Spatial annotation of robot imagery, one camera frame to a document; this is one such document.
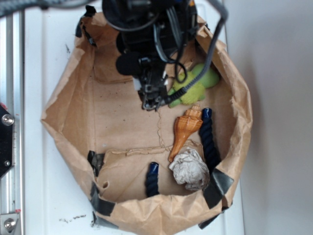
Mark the metal corner bracket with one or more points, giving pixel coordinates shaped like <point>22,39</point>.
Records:
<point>10,224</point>

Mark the crumpled white paper ball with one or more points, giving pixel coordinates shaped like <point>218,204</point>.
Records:
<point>190,170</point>

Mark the brown paper bag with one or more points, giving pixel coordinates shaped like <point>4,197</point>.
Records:
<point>118,152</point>

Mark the orange conch shell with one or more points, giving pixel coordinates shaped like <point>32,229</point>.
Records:
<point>185,125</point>

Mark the aluminium frame rail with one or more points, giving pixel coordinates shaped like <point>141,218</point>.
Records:
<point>11,109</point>

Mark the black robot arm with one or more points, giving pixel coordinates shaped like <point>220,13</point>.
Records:
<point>152,34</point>

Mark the black octagonal mount plate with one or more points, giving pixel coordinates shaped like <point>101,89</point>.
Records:
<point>6,140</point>

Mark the green plush animal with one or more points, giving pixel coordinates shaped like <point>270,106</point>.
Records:
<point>197,91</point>

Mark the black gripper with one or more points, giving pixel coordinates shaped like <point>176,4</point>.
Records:
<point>149,77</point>

